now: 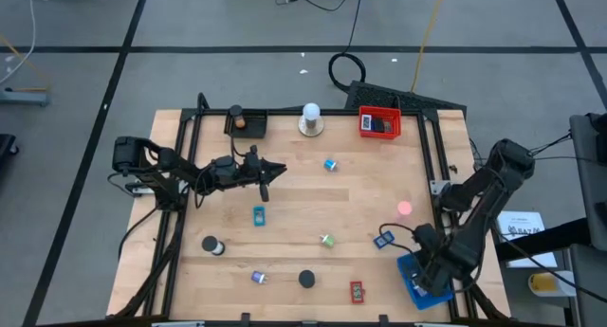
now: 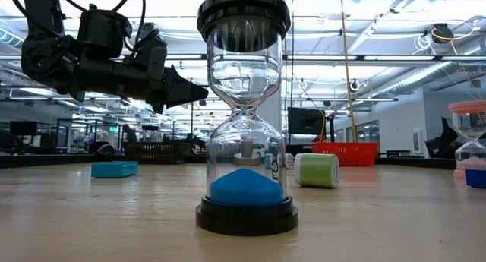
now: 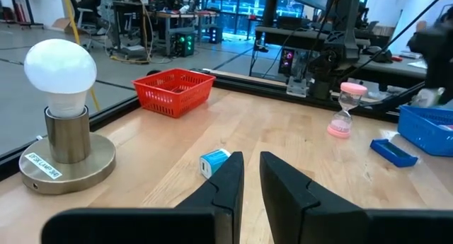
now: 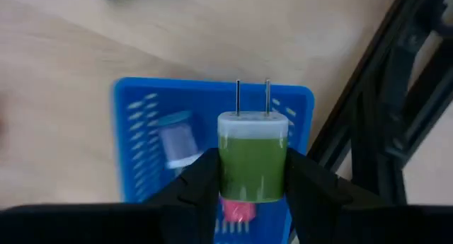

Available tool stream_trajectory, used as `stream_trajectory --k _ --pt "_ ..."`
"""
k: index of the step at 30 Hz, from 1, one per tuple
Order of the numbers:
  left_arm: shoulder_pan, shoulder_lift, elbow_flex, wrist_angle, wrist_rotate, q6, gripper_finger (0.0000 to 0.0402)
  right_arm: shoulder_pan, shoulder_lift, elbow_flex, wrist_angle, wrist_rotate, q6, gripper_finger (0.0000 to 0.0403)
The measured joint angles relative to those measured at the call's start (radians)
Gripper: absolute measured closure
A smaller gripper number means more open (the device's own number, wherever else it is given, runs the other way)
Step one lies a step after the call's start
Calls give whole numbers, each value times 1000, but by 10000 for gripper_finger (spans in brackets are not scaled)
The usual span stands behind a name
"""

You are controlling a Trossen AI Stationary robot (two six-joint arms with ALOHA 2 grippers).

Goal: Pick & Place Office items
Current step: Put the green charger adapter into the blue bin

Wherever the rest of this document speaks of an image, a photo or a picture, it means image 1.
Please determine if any black plastic basket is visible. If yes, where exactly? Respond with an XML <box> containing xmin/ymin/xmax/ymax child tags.
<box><xmin>223</xmin><ymin>107</ymin><xmax>269</xmax><ymax>139</ymax></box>

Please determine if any black aluminium table frame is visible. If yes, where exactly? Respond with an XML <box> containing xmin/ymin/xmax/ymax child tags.
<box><xmin>109</xmin><ymin>92</ymin><xmax>512</xmax><ymax>327</ymax></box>

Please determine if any black hourglass white sand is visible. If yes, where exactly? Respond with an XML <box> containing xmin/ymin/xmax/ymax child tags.
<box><xmin>201</xmin><ymin>235</ymin><xmax>227</xmax><ymax>257</ymax></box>

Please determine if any black caster wheel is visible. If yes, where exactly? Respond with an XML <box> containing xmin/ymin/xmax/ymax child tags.
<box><xmin>0</xmin><ymin>133</ymin><xmax>21</xmax><ymax>174</ymax></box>

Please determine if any grey stand foot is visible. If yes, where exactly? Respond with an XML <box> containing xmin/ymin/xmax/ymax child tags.
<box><xmin>0</xmin><ymin>88</ymin><xmax>51</xmax><ymax>108</ymax></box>

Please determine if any blue plastic tray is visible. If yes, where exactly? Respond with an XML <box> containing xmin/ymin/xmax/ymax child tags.
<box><xmin>395</xmin><ymin>253</ymin><xmax>455</xmax><ymax>312</ymax></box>

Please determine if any white bulb on round base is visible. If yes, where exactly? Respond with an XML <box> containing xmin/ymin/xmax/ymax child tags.
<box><xmin>297</xmin><ymin>101</ymin><xmax>326</xmax><ymax>138</ymax></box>

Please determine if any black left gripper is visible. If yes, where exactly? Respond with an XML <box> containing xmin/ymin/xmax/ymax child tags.
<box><xmin>238</xmin><ymin>144</ymin><xmax>288</xmax><ymax>204</ymax></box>

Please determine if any black perforated floor mat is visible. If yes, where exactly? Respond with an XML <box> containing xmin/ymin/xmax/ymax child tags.
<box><xmin>343</xmin><ymin>79</ymin><xmax>469</xmax><ymax>118</ymax></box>

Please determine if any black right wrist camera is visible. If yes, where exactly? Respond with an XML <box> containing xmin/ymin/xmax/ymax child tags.
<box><xmin>414</xmin><ymin>222</ymin><xmax>441</xmax><ymax>252</ymax></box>

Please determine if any white floor cable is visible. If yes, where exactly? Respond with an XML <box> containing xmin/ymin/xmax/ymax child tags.
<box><xmin>0</xmin><ymin>0</ymin><xmax>38</xmax><ymax>85</ymax></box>

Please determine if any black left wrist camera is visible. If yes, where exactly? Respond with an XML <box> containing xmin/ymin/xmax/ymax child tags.
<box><xmin>240</xmin><ymin>154</ymin><xmax>262</xmax><ymax>181</ymax></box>

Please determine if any black hanging cable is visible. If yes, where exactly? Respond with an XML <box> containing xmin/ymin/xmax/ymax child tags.
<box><xmin>327</xmin><ymin>0</ymin><xmax>368</xmax><ymax>94</ymax></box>

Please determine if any black hourglass brown sand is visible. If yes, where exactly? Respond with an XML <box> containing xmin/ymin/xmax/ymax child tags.
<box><xmin>228</xmin><ymin>103</ymin><xmax>247</xmax><ymax>130</ymax></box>

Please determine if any red plastic basket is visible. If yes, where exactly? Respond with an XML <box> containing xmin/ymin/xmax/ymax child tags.
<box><xmin>358</xmin><ymin>104</ymin><xmax>403</xmax><ymax>141</ymax></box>

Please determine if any black metal beam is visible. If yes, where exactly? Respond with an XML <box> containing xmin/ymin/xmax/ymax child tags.
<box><xmin>495</xmin><ymin>216</ymin><xmax>593</xmax><ymax>263</ymax></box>

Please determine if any white paper booklet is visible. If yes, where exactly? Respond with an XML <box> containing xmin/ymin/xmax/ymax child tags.
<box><xmin>494</xmin><ymin>209</ymin><xmax>560</xmax><ymax>270</ymax></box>

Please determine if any yellow hanging cable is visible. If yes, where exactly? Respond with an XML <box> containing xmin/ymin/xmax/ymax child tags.
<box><xmin>410</xmin><ymin>0</ymin><xmax>450</xmax><ymax>94</ymax></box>

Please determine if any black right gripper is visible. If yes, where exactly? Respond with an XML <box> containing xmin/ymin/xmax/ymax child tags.
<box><xmin>412</xmin><ymin>240</ymin><xmax>475</xmax><ymax>298</ymax></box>

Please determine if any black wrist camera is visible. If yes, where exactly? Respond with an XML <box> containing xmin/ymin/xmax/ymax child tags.
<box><xmin>240</xmin><ymin>154</ymin><xmax>262</xmax><ymax>181</ymax></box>
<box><xmin>414</xmin><ymin>222</ymin><xmax>441</xmax><ymax>252</ymax></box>

